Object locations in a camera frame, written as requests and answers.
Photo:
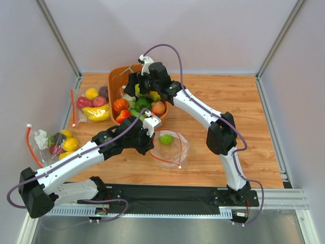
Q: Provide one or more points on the fake yellow banana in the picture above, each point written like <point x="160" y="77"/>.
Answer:
<point x="97" y="113"/>

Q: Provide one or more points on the yellow orange fake mango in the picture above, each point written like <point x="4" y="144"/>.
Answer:
<point x="154" y="96"/>

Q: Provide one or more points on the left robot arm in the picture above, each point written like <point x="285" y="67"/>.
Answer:
<point x="47" y="187"/>

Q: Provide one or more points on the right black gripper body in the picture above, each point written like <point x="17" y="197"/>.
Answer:
<point x="137" y="83"/>

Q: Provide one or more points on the clear zip bag orange seal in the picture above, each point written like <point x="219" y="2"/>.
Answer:
<point x="172" y="156"/>

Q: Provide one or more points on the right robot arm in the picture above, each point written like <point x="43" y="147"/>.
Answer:
<point x="221" y="129"/>

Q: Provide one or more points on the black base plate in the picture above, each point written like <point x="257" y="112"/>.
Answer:
<point x="178" y="200"/>

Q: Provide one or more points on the yellow fake fruit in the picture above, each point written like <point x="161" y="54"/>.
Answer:
<point x="70" y="144"/>

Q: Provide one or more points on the yellow fake lemon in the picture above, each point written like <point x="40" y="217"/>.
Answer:
<point x="91" y="93"/>

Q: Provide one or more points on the small orange fake pumpkin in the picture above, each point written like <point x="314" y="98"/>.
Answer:
<point x="120" y="104"/>

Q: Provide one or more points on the zip bag near left wall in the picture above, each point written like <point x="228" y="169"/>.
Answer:
<point x="46" y="148"/>

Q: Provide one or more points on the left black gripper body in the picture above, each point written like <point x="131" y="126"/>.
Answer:
<point x="145" y="142"/>

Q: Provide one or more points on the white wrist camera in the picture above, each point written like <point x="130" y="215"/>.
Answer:
<point x="150" y="123"/>
<point x="145" y="61"/>

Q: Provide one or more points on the zip bag with banana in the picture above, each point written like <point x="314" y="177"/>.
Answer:
<point x="77" y="115"/>

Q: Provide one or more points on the purple fake fruit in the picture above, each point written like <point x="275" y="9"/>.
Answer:
<point x="103" y="91"/>

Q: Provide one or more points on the red fake pepper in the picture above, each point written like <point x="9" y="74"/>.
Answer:
<point x="83" y="102"/>

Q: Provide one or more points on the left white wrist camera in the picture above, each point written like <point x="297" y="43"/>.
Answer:
<point x="150" y="123"/>

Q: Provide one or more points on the green fake cucumber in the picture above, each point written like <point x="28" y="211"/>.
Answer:
<point x="135" y="113"/>

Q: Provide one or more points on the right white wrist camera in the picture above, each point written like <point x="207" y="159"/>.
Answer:
<point x="145" y="61"/>

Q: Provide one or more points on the green fake bell pepper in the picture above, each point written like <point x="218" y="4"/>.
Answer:
<point x="141" y="103"/>

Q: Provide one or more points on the green fake pumpkin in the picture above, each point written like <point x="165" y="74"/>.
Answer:
<point x="129" y="68"/>

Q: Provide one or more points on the orange plastic basket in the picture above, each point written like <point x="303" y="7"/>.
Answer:
<point x="116" y="79"/>

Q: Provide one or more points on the green fake apple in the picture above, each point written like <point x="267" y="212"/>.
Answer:
<point x="137" y="90"/>
<point x="166" y="139"/>

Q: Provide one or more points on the white fake cauliflower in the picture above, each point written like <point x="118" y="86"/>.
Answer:
<point x="131" y="100"/>

